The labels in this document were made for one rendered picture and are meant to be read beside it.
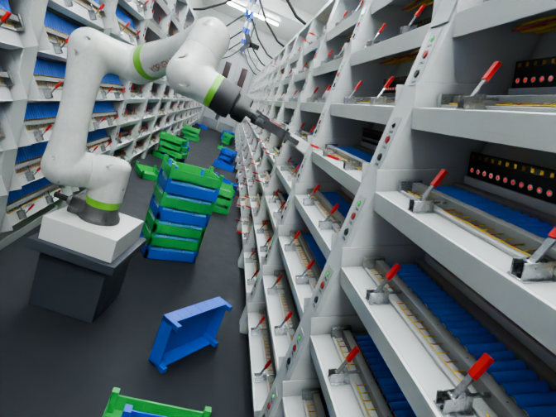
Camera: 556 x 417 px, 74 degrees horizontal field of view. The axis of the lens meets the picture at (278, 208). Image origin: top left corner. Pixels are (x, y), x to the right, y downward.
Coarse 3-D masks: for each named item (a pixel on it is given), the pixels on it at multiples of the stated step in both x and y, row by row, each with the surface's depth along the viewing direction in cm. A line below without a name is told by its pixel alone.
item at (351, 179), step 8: (320, 144) 149; (328, 144) 148; (336, 144) 148; (344, 144) 151; (352, 144) 151; (368, 144) 139; (312, 152) 150; (320, 152) 144; (312, 160) 150; (320, 160) 136; (328, 160) 126; (336, 160) 126; (328, 168) 124; (336, 168) 115; (336, 176) 115; (344, 176) 106; (352, 176) 99; (360, 176) 99; (344, 184) 107; (352, 184) 99; (360, 184) 93; (352, 192) 99
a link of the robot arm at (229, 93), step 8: (224, 80) 96; (224, 88) 95; (232, 88) 96; (240, 88) 98; (216, 96) 95; (224, 96) 95; (232, 96) 95; (240, 96) 98; (216, 104) 96; (224, 104) 96; (232, 104) 96; (216, 112) 99; (224, 112) 97
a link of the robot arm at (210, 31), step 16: (192, 32) 96; (208, 32) 95; (224, 32) 97; (144, 48) 117; (160, 48) 111; (176, 48) 105; (208, 48) 95; (224, 48) 99; (144, 64) 117; (160, 64) 114
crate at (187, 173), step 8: (168, 160) 208; (168, 168) 196; (184, 168) 215; (192, 168) 217; (200, 168) 219; (168, 176) 193; (176, 176) 194; (184, 176) 196; (192, 176) 198; (200, 176) 200; (208, 176) 222; (216, 176) 215; (200, 184) 202; (208, 184) 204; (216, 184) 207
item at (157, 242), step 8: (144, 224) 215; (144, 232) 211; (152, 232) 200; (152, 240) 202; (160, 240) 204; (168, 240) 206; (176, 240) 208; (200, 240) 216; (176, 248) 211; (184, 248) 213; (192, 248) 215
